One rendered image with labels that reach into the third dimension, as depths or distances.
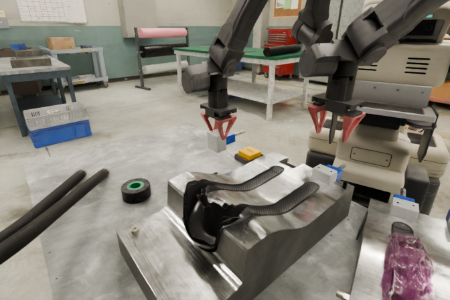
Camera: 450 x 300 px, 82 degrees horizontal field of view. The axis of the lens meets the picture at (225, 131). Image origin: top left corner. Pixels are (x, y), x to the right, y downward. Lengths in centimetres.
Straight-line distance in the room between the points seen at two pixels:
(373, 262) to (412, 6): 43
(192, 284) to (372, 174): 72
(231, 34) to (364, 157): 64
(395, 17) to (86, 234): 78
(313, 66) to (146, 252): 49
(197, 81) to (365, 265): 52
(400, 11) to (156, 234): 61
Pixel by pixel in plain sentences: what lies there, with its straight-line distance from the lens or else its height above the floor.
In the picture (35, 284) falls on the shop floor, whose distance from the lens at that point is 187.
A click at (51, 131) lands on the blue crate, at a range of 353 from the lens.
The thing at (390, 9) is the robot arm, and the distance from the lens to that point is 58.
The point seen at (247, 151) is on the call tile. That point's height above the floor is 84.
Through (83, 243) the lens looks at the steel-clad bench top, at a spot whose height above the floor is 80.
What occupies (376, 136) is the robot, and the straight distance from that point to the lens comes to 103.
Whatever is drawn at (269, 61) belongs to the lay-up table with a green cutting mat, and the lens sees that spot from 364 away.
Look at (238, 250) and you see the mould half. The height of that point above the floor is 92.
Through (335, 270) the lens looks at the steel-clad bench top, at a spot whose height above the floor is 80.
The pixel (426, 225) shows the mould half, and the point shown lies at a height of 86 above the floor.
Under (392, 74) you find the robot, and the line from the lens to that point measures 95.
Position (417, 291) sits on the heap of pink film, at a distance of 51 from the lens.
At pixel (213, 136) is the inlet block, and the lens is 77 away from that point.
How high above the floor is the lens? 126
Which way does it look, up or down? 22 degrees down
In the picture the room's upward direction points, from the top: straight up
